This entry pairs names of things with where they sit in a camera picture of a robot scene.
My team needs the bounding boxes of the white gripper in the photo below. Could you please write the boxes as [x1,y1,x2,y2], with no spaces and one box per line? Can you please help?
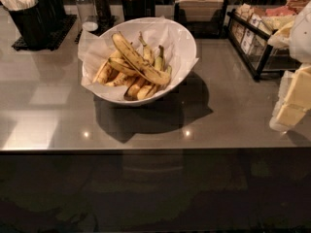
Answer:
[268,2,311,132]

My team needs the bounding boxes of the greenish right banana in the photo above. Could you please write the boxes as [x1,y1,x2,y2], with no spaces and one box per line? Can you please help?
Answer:
[155,46,165,71]

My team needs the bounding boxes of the upright banana with stem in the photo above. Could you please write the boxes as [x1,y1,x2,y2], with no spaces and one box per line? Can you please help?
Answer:
[139,34,155,64]

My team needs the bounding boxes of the bottom front banana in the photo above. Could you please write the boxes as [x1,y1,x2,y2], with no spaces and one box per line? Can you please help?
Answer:
[124,76,160,100]

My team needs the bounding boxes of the white bowl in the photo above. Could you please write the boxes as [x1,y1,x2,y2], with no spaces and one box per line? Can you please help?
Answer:
[81,17,198,107]

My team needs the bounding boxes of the bottom left banana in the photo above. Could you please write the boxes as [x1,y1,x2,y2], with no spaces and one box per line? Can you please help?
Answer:
[106,73,136,87]

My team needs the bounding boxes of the middle short banana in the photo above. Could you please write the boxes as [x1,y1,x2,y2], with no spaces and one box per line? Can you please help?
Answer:
[108,57,138,77]

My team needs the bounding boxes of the black napkin holder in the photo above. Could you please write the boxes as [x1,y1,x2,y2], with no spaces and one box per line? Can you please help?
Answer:
[174,0,227,38]

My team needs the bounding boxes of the white paper liner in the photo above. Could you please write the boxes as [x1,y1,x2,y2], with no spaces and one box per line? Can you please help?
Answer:
[77,16,199,103]

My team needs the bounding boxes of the black cup with stir sticks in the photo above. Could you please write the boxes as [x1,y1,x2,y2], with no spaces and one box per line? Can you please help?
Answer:
[121,0,156,20]

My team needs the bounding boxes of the small black tray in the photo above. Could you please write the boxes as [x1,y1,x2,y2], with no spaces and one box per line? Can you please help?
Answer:
[75,16,119,44]

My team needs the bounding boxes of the dark pepper shaker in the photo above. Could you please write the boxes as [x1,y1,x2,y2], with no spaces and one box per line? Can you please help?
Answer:
[93,0,112,21]

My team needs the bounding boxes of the clear salt shaker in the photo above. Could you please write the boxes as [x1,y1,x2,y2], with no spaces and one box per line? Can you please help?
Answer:
[75,0,98,32]

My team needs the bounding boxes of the black rubber mat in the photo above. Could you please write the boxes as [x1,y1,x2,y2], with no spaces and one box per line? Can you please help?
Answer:
[12,15,77,51]

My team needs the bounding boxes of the black cup with white cutlery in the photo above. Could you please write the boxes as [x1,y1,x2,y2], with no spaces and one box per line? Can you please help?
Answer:
[0,0,48,48]

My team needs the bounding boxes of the black wire condiment rack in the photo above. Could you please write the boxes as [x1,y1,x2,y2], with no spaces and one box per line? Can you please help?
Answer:
[225,0,310,81]

